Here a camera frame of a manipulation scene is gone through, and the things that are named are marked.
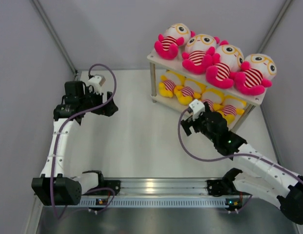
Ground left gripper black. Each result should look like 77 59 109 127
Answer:
79 87 117 117

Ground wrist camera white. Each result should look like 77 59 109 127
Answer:
87 75 106 95
187 99 205 120

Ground yellow plush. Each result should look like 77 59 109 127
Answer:
174 78 206 105
217 95 247 125
158 70 185 98

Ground yellow plush under shelf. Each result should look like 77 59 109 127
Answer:
217 95 247 125

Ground yellow plush front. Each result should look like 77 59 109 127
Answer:
158 70 185 98

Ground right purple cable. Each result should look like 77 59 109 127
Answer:
178 109 303 215

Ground white two-tier shelf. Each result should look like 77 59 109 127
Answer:
147 50 265 132

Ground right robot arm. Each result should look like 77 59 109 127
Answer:
178 100 303 225

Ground pink plush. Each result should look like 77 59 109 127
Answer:
154 23 196 60
202 40 244 89
234 53 277 96
182 34 220 75

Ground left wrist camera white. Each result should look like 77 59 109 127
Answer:
87 75 106 95

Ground yellow plush sideways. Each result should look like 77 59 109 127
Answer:
201 88 225 111

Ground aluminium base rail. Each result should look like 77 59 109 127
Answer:
34 177 301 208

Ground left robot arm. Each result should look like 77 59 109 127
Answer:
31 81 118 206

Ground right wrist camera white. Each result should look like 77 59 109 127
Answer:
187 99 205 120

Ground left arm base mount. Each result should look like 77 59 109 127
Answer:
86 179 121 196

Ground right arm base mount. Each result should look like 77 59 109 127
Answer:
206 179 240 197

